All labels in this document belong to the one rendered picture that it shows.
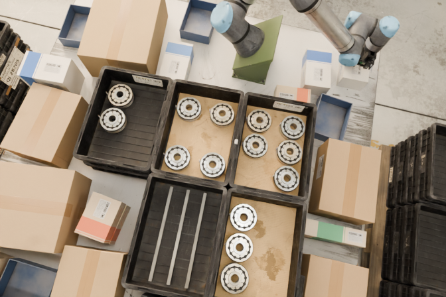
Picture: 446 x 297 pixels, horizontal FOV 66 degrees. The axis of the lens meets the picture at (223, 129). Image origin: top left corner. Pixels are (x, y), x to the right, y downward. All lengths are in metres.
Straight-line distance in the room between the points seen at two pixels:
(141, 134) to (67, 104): 0.33
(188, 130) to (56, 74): 0.61
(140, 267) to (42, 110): 0.75
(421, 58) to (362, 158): 1.62
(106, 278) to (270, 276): 0.59
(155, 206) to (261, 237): 0.43
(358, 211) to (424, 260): 0.73
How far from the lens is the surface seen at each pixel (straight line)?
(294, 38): 1.86
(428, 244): 2.15
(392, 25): 1.52
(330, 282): 1.42
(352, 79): 1.73
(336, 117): 1.72
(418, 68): 2.96
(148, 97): 1.53
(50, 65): 1.66
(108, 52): 1.59
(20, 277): 1.68
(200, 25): 1.85
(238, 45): 1.57
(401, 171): 2.23
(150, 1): 1.70
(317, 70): 1.69
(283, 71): 1.75
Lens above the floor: 2.21
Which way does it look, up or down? 71 degrees down
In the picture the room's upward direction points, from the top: 7 degrees clockwise
